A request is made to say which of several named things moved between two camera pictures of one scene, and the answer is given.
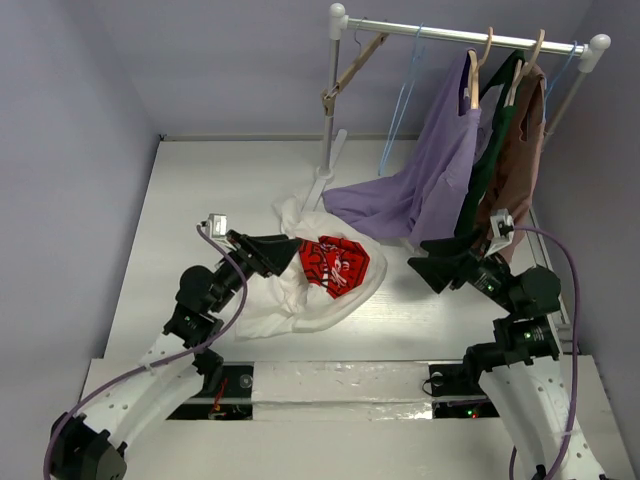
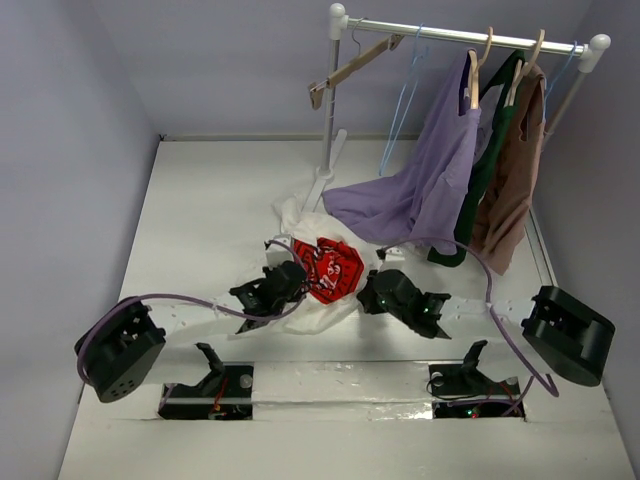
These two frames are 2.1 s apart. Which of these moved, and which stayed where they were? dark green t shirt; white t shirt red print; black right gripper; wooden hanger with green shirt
Moved: black right gripper
Stayed: wooden hanger with green shirt; white t shirt red print; dark green t shirt
